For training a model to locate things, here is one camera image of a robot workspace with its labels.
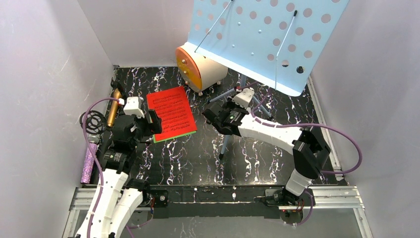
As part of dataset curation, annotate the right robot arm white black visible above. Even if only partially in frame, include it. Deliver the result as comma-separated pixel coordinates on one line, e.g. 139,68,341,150
202,101,331,206

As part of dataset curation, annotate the aluminium frame rail base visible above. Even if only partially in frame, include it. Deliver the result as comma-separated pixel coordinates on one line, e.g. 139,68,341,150
62,185,373,238

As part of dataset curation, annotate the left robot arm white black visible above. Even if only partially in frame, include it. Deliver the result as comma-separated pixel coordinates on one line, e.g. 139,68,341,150
75,109,162,238

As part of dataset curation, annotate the gold microphone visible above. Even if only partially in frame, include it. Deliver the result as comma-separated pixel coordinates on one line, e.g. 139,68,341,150
107,88,122,127

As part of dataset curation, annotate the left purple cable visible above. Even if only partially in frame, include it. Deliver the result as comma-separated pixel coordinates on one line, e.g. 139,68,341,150
81,97,124,238

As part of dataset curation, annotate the green sheet music page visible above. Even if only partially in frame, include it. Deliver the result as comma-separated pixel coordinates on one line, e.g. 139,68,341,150
153,131,196,143

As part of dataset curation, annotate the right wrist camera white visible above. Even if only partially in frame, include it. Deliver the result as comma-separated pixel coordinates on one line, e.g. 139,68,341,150
232,88,255,109

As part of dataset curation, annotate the black shock-mount tripod stand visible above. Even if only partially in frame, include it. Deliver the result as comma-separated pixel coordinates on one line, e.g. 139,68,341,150
85,110,106,135

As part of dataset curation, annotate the purple glitter microphone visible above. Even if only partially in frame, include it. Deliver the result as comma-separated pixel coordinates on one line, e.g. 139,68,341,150
80,135,100,184

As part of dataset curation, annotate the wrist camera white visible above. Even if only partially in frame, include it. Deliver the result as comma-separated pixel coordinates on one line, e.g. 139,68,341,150
123,97,145,119
232,88,255,109

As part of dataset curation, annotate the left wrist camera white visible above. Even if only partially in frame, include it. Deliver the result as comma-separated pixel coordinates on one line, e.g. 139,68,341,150
123,97,145,119

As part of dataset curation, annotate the round three-drawer storage box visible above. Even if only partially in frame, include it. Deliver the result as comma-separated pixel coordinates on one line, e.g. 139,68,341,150
175,44,228,96

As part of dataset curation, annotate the light blue music stand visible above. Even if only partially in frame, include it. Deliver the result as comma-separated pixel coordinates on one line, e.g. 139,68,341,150
186,0,351,160

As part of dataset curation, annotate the red sheet music page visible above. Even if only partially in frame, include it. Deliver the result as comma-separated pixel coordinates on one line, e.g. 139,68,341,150
147,86,197,140

